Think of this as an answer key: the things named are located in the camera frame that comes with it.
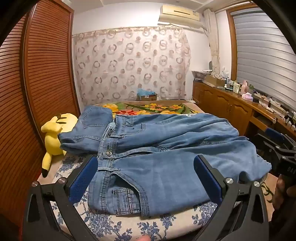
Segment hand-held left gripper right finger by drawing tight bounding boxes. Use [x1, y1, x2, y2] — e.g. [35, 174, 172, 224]
[192, 155, 271, 241]

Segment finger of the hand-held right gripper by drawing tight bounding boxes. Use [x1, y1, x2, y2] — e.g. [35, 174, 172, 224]
[265, 127, 294, 151]
[252, 133, 281, 168]

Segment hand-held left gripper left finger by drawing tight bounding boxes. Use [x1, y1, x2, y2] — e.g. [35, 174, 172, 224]
[22, 155, 100, 241]

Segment blue denim pants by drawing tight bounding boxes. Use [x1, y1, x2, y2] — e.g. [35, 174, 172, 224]
[58, 106, 272, 218]

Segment person's right forearm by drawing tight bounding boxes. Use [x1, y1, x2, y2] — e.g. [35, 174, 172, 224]
[269, 206, 294, 235]

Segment person's right hand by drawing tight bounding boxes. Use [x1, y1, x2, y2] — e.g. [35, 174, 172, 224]
[272, 174, 296, 210]

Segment wooden sideboard cabinet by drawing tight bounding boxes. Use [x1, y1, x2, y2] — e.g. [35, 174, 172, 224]
[192, 80, 296, 139]

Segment yellow plush toy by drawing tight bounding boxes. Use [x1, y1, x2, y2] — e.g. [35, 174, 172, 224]
[41, 113, 78, 178]

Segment cluster of toiletry bottles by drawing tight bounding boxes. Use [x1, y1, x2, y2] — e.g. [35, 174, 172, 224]
[222, 67, 296, 130]

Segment flat cardboard box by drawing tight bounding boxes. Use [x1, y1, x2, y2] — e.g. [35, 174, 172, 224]
[205, 75, 226, 87]

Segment grey window blind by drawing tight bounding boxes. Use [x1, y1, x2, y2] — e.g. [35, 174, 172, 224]
[231, 8, 296, 112]

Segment colourful floral blanket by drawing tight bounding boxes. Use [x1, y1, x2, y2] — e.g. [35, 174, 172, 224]
[96, 101, 204, 116]

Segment brown cardboard box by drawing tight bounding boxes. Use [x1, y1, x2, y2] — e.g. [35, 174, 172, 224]
[138, 93, 159, 101]

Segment light blue cloth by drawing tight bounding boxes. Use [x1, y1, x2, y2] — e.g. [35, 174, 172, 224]
[137, 88, 155, 96]

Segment tied cream curtain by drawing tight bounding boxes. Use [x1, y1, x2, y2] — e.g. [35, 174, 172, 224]
[203, 9, 220, 75]

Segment white air conditioner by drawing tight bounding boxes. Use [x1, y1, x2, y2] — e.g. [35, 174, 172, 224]
[158, 5, 201, 29]

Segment wooden window frame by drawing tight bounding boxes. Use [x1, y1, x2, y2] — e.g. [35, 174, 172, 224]
[226, 6, 260, 81]

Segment circle-patterned wall cloth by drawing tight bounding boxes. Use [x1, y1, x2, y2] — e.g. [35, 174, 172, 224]
[72, 27, 192, 106]

